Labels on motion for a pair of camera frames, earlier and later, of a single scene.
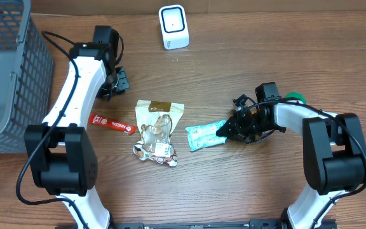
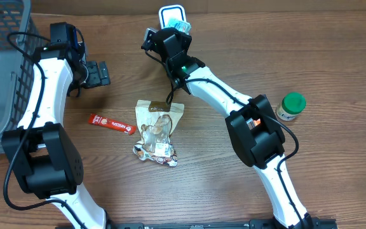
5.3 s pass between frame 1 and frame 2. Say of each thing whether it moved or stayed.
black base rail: stayed
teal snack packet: moved
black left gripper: moved
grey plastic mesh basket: stayed
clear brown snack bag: stayed
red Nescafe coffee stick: stayed
